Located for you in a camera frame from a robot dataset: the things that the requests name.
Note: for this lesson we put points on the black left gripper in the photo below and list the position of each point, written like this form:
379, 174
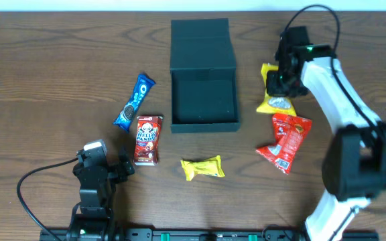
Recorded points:
111, 171

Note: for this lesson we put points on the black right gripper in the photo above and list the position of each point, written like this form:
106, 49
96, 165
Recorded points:
281, 87

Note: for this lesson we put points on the yellow seed snack bag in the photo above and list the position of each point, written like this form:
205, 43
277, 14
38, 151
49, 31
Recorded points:
270, 104

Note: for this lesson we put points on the red Hello Panda box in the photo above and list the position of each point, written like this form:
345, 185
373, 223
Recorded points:
147, 139

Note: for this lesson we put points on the red snack bag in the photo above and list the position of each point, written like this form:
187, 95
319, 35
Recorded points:
289, 133

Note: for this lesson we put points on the blue Oreo cookie pack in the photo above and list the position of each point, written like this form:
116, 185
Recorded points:
140, 91

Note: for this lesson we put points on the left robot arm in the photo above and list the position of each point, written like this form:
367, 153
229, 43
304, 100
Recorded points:
93, 217

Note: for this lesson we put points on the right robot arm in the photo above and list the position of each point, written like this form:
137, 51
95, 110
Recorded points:
354, 168

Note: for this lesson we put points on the dark green open box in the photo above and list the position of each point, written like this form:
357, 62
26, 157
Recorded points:
203, 72

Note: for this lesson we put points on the small yellow snack packet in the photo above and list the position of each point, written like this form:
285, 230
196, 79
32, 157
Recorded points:
211, 166

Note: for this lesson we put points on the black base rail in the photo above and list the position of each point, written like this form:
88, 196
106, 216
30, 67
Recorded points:
268, 234

